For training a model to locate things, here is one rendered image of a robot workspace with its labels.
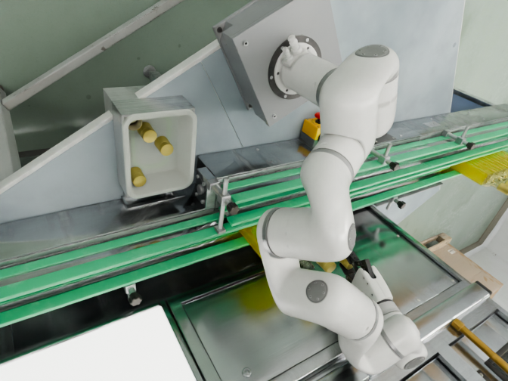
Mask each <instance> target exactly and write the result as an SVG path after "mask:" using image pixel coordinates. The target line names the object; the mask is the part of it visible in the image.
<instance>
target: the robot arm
mask: <svg viewBox="0 0 508 381"><path fill-rule="evenodd" d="M288 41H289V44H290V46H289V47H283V49H282V51H283V52H282V53H281V54H280V56H279V58H278V59H277V63H276V65H275V68H274V80H275V83H276V85H277V87H278V88H279V89H280V90H281V91H282V92H284V93H286V94H299V95H301V96H303V97H304V98H305V99H307V100H309V101H310V102H312V103H313V104H315V105H317V106H318V107H319V108H320V120H321V135H320V140H319V142H318V143H317V144H316V145H315V147H314V148H313V150H312V151H311V152H310V154H309V155H308V156H307V157H306V158H305V160H304V162H303V163H302V167H301V170H300V178H301V182H302V186H303V187H304V189H305V192H306V193H307V196H308V200H309V203H310V206H311V208H309V207H301V208H300V207H274V208H271V209H269V210H267V211H266V212H264V213H263V215H262V216H261V217H260V219H259V222H258V224H257V228H256V236H257V241H258V245H259V252H260V255H261V257H262V263H263V265H264V269H265V274H266V277H267V281H268V285H269V288H270V291H271V294H272V296H273V299H274V301H275V303H276V305H277V307H278V308H279V309H280V310H281V311H282V312H283V313H284V314H286V315H288V316H291V317H294V318H299V319H302V320H305V321H310V322H313V323H316V324H319V325H321V326H323V327H326V328H327V329H328V330H331V331H333V332H334V333H337V334H338V340H339V346H340V348H341V350H342V353H343V354H344V355H345V357H346V359H347V360H348V361H349V363H350V364H351V365H352V366H353V367H355V368H356V369H358V370H359V371H361V372H364V373H367V374H370V375H375V374H378V373H381V372H383V371H384V370H386V369H387V368H389V367H391V366H392V365H393V364H395V365H396V366H397V367H398V368H400V369H402V370H409V369H412V368H414V367H416V366H418V365H420V364H421V363H423V362H424V361H425V360H426V357H427V355H428V352H427V349H426V347H425V346H424V344H423V343H422V341H421V339H420V332H419V330H418V329H417V326H416V325H415V323H414V322H413V321H412V320H411V319H410V318H409V317H406V316H404V315H403V314H402V313H401V312H400V310H399V309H398V307H397V306H396V304H395V303H394V302H393V301H392V299H393V297H392V294H391V292H390V290H389V288H388V286H387V284H386V282H385V281H384V280H383V277H382V276H381V274H380V273H379V272H378V270H377V269H376V267H375V266H371V264H370V260H369V259H364V260H359V258H358V257H357V256H356V254H355V252H353V251H352V250H353V248H354V246H355V238H356V230H355V221H354V216H353V212H352V204H351V200H350V194H349V186H350V184H351V183H352V181H353V179H354V177H355V176H356V174H357V172H358V170H359V169H360V167H361V165H362V164H363V163H364V161H365V160H366V158H367V156H368V155H369V153H370V152H371V150H372V149H373V146H374V144H375V140H376V138H379V137H381V136H383V135H384V134H385V133H387V132H388V131H389V129H390V128H391V127H392V124H393V122H394V119H395V111H396V104H397V96H398V92H397V90H398V75H399V59H398V55H397V54H396V53H395V52H394V51H393V50H392V49H391V48H390V47H388V46H385V45H367V46H364V47H362V48H359V49H358V50H356V51H354V52H352V53H351V54H350V55H349V56H348V57H347V58H346V59H345V60H344V61H343V62H342V63H341V64H340V65H339V66H337V65H335V64H334V63H331V62H329V61H327V60H324V59H323V58H320V57H318V56H317V53H316V51H315V50H314V48H313V47H311V46H310V45H309V44H306V43H304V42H298V41H297V39H296V37H295V35H290V36H289V37H288ZM299 259H301V260H307V261H313V262H338V261H341V260H343V259H347V261H348V263H349V264H350V265H352V266H353V268H351V269H349V270H348V269H346V268H345V267H344V266H343V265H342V264H341V263H339V266H340V268H341V269H342V271H343V272H344V274H345V275H346V276H345V278H343V277H341V276H339V275H337V274H332V273H328V272H322V271H313V270H308V269H303V268H300V264H299ZM358 266H361V268H358ZM355 273H356V274H355Z"/></svg>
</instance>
